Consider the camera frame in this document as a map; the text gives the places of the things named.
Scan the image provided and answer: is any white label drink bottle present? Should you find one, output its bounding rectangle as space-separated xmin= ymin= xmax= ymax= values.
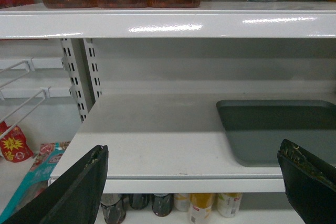
xmin=217 ymin=193 xmax=243 ymax=218

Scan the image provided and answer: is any red snack bag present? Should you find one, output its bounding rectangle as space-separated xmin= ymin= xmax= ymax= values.
xmin=1 ymin=126 xmax=34 ymax=163

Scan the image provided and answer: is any yellow drink bottle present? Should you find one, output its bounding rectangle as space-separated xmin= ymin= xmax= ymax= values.
xmin=188 ymin=193 xmax=215 ymax=224

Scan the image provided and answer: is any teal snack bag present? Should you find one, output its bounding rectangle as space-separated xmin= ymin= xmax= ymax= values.
xmin=1 ymin=142 xmax=70 ymax=222

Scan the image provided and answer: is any dark drink bottle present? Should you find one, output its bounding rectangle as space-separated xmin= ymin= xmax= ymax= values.
xmin=100 ymin=194 xmax=127 ymax=224

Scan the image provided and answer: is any grey rectangular tray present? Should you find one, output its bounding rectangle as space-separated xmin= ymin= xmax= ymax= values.
xmin=216 ymin=100 xmax=335 ymax=167

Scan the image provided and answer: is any white slotted shelf upright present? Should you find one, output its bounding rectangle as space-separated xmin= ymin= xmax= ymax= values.
xmin=60 ymin=38 xmax=102 ymax=122

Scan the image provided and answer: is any white upper shelf board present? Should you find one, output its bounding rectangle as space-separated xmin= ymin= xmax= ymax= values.
xmin=1 ymin=0 xmax=335 ymax=39

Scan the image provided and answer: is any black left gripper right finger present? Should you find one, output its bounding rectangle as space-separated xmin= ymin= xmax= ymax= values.
xmin=277 ymin=139 xmax=335 ymax=223

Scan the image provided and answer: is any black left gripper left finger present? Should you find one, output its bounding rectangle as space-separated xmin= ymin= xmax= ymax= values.
xmin=4 ymin=145 xmax=109 ymax=223

